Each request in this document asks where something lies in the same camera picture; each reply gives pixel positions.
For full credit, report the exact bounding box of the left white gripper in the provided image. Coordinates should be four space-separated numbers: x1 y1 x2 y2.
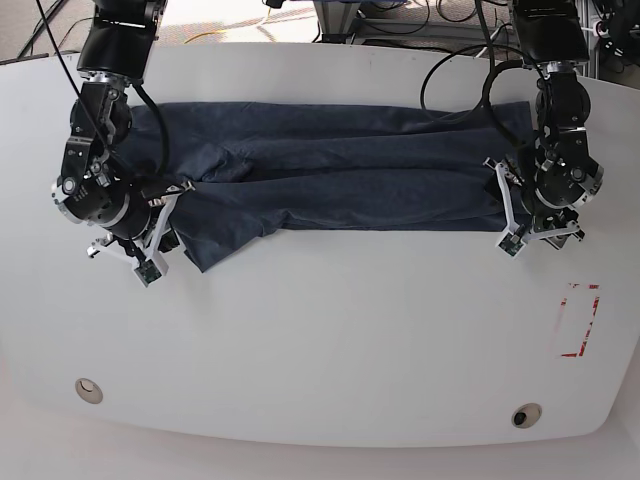
483 157 584 258

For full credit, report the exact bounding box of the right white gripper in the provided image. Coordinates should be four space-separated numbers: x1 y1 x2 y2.
87 181 194 282

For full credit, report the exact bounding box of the dark blue t-shirt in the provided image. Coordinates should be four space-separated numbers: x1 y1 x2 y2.
117 102 514 271

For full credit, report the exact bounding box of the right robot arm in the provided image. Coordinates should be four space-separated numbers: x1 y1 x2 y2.
52 1 193 286

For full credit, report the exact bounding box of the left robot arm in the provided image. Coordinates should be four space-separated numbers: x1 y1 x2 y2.
482 1 604 257

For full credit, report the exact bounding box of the red tape rectangle marking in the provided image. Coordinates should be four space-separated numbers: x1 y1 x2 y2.
553 283 602 358

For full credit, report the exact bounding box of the right table grommet hole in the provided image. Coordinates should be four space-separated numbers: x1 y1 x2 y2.
511 403 543 429

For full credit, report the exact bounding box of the table grommet hole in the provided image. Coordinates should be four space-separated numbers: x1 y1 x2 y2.
75 378 104 405
511 403 543 429

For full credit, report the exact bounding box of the left table grommet hole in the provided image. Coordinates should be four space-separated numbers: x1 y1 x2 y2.
75 378 104 405

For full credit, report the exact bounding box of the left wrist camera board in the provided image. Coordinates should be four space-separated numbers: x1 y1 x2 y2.
497 232 526 259

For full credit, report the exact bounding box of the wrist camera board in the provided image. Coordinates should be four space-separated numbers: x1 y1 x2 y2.
134 260 163 288
497 232 526 259

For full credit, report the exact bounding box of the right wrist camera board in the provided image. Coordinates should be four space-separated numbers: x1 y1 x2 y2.
134 260 163 288

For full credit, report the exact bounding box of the yellow cable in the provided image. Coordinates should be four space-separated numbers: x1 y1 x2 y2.
182 29 224 45

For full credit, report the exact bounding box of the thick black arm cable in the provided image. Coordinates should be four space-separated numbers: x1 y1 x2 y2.
419 0 531 151

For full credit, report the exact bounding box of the aluminium frame rail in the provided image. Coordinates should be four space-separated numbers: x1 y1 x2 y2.
312 0 514 52

